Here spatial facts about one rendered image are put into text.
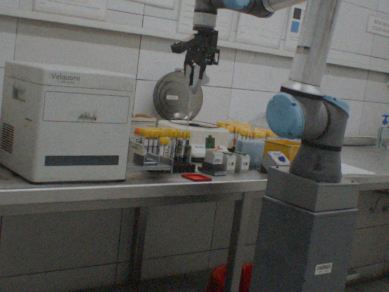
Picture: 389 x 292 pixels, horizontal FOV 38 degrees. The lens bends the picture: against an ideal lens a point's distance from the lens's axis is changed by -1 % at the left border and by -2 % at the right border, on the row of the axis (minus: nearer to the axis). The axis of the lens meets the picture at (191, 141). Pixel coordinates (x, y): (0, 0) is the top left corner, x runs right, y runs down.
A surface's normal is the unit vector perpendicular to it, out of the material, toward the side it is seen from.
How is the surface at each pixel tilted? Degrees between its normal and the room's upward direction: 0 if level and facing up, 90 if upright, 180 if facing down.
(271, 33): 93
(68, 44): 90
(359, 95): 90
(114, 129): 90
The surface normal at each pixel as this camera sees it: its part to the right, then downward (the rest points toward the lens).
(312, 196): -0.78, -0.01
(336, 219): 0.61, 0.18
